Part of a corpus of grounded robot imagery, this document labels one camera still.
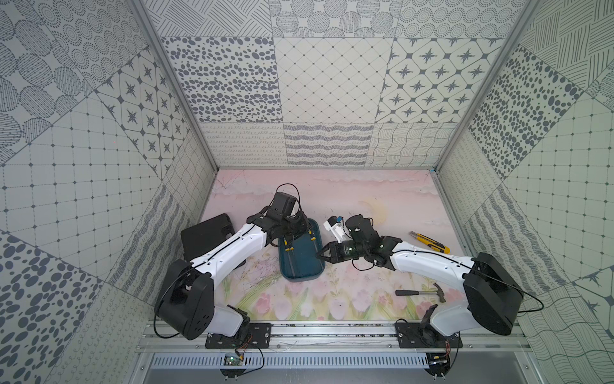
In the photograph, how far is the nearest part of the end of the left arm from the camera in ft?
2.02

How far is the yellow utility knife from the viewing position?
0.94m

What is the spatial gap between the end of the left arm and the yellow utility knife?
510mm
